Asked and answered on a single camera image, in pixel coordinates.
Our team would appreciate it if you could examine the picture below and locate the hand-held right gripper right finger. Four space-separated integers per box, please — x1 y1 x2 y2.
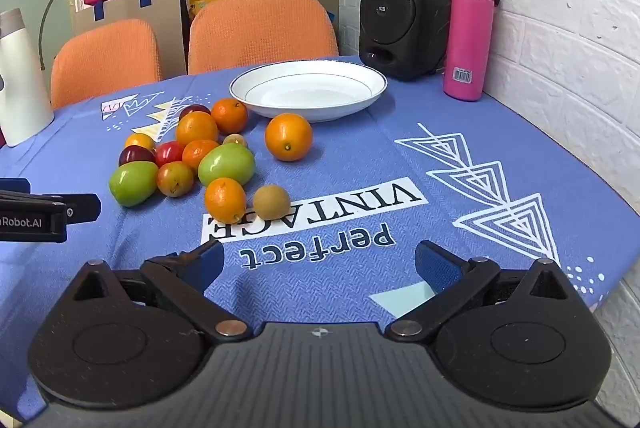
387 240 573 343

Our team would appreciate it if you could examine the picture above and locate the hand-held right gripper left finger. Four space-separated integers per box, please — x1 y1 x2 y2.
70 239 251 343

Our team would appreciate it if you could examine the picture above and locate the green apple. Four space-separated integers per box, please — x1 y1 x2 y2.
109 161 160 208
197 143 256 188

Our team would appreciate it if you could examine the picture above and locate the oval orange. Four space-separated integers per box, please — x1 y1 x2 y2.
204 177 247 224

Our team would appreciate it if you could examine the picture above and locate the dark red plum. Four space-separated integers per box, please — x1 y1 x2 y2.
118 144 157 167

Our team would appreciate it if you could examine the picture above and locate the brown kiwi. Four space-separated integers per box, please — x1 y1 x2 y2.
252 184 292 221

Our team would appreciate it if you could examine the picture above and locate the small orange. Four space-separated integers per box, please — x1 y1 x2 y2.
125 133 156 152

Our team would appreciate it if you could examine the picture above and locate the red-yellow plum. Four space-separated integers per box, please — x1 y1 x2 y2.
156 161 195 198

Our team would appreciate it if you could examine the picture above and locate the small red apple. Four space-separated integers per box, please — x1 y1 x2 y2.
154 140 186 168

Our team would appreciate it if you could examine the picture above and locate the mandarin orange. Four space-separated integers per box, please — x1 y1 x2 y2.
181 139 221 171
211 98 249 135

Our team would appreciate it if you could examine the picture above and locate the large orange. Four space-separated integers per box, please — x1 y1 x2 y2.
175 110 219 147

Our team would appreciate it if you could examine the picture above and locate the white plate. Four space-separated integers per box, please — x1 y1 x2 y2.
229 60 389 123

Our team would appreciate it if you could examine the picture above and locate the blue printed tablecloth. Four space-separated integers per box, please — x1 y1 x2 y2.
0 55 626 419

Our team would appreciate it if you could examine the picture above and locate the orange chair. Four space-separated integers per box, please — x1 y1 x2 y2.
51 19 163 110
188 0 340 75

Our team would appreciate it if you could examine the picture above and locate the brown paper bag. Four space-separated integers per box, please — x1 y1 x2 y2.
67 0 191 59

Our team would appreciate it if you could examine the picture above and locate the pink bottle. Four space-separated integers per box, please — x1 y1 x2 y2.
442 0 501 102

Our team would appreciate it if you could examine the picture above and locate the black speaker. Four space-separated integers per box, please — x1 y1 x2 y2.
359 0 457 81

